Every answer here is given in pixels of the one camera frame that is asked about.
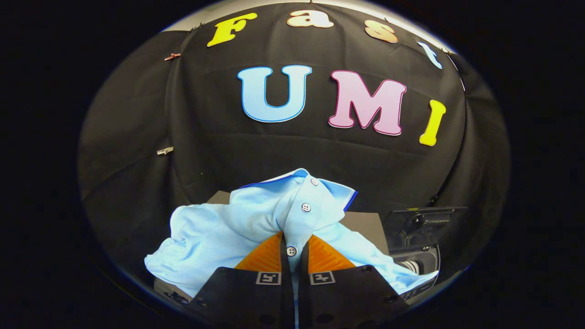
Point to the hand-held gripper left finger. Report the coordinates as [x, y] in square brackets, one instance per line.
[285, 292]

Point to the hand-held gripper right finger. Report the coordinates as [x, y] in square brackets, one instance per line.
[304, 292]

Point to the light blue polo shirt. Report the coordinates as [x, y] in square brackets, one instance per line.
[219, 237]

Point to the dark washing machine lid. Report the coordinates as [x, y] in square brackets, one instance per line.
[425, 224]

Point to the silver clip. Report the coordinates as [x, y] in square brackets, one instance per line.
[165, 150]

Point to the red clip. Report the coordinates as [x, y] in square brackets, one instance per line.
[172, 56]

